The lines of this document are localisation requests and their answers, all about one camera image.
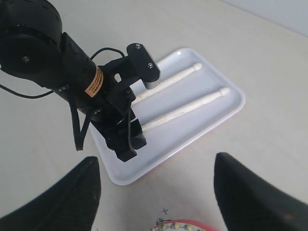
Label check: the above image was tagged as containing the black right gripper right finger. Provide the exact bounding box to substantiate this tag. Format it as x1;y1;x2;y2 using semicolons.
214;153;308;231

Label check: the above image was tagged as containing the small red drum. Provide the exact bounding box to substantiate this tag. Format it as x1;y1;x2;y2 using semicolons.
150;218;218;231

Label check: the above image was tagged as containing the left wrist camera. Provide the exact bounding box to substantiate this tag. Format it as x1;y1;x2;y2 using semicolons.
127;43;160;90

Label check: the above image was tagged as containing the wooden drumstick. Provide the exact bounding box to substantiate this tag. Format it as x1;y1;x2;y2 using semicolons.
141;87;231;132
132;63;202;105

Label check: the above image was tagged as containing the white rectangular plastic tray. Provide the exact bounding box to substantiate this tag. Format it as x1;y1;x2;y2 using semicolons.
90;48;245;186

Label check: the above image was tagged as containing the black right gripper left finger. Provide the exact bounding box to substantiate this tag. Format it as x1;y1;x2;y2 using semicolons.
0;156;101;231

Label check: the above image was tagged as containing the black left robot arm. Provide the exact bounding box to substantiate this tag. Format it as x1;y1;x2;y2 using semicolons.
0;0;160;162

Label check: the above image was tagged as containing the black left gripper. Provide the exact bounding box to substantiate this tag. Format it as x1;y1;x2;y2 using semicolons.
93;56;147;162

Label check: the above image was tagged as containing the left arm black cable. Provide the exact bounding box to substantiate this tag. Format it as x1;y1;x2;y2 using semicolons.
0;47;135;152

